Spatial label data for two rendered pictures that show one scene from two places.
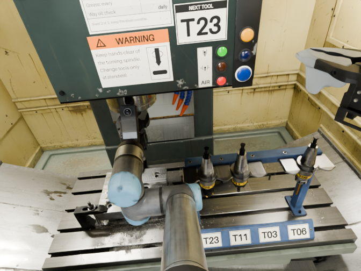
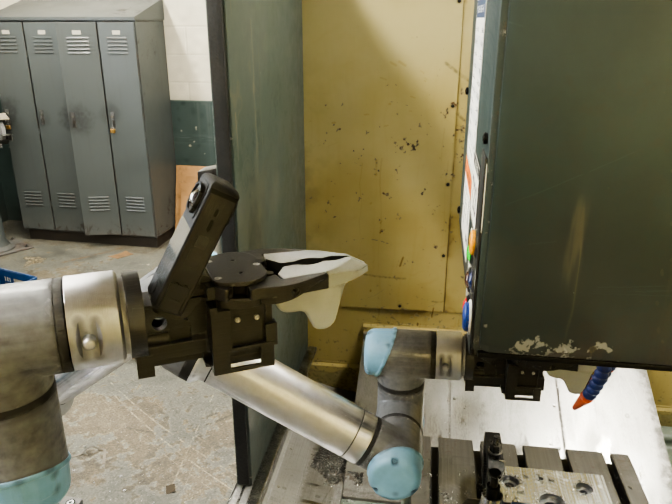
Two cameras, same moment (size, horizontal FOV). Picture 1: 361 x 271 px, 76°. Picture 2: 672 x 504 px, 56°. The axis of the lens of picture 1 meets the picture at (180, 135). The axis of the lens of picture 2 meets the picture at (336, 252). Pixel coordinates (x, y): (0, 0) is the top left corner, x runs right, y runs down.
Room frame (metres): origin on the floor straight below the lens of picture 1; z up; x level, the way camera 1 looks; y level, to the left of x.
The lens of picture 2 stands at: (0.42, -0.75, 1.86)
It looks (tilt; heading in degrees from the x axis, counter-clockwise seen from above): 20 degrees down; 98
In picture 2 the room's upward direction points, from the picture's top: straight up
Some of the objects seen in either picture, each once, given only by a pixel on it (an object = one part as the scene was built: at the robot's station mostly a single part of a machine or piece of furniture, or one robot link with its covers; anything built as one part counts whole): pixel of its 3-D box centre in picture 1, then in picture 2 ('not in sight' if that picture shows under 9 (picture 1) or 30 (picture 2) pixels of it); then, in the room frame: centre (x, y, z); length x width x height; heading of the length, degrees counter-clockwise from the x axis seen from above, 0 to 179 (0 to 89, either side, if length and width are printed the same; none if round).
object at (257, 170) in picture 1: (257, 169); not in sight; (0.52, -0.24, 1.21); 0.07 x 0.05 x 0.01; 0
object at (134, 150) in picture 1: (130, 157); (450, 356); (0.47, 0.14, 1.37); 0.08 x 0.05 x 0.08; 90
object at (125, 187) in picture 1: (126, 181); (400, 354); (0.39, 0.14, 1.36); 0.11 x 0.08 x 0.09; 0
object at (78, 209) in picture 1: (92, 213); (493, 463); (0.59, 0.40, 0.97); 0.13 x 0.03 x 0.15; 90
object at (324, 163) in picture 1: (323, 162); not in sight; (0.52, -0.46, 1.21); 0.07 x 0.05 x 0.01; 0
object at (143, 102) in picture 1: (129, 85); not in sight; (0.68, 0.14, 1.48); 0.16 x 0.16 x 0.12
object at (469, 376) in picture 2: (132, 141); (503, 362); (0.55, 0.14, 1.36); 0.12 x 0.08 x 0.09; 0
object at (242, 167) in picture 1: (241, 161); not in sight; (0.52, -0.18, 1.26); 0.04 x 0.04 x 0.07
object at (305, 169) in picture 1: (306, 164); not in sight; (0.52, -0.40, 1.21); 0.06 x 0.06 x 0.03
